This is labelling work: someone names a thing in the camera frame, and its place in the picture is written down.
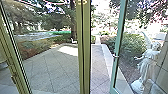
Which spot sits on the green framed glass door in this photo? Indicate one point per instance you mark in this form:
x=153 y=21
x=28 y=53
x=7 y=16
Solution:
x=119 y=33

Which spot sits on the green framed glass window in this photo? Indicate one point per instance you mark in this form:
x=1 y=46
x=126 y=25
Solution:
x=83 y=50

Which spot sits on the pale outdoor bench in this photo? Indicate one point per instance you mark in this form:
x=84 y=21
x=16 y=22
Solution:
x=73 y=40

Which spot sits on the leafy tree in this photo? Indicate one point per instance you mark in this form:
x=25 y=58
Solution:
x=72 y=16

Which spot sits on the green hedge bush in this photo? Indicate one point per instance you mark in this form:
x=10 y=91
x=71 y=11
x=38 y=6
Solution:
x=133 y=43

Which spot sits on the reddish low shrub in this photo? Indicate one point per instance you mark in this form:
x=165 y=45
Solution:
x=31 y=48

